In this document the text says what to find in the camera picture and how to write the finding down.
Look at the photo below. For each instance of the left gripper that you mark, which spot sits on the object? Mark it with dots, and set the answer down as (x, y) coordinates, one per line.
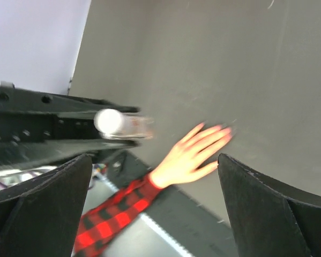
(41, 150)

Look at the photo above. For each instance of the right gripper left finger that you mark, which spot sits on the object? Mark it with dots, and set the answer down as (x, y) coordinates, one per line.
(40, 217)

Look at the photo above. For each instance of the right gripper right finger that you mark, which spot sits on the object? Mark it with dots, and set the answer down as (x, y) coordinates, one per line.
(267, 216)

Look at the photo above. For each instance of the glitter nail polish bottle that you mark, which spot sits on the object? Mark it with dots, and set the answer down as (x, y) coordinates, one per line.
(137, 127)

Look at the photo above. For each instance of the red plaid sleeve forearm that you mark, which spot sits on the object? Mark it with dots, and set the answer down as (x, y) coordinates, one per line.
(100, 225)

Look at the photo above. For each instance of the person's hand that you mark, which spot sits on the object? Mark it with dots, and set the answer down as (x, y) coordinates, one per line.
(183, 162)

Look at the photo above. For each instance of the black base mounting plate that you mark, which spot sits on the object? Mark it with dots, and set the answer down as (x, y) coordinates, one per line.
(187, 221)

